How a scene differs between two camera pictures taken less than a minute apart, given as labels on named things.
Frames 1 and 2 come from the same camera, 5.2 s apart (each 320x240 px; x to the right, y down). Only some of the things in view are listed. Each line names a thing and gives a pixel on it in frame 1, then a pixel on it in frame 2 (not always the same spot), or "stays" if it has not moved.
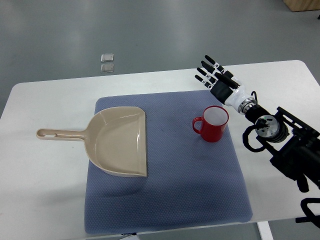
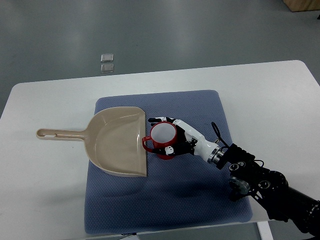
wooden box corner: (300, 5) stays
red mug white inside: (214, 121) to (163, 134)
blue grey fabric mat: (190, 181) stays
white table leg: (265, 231) stays
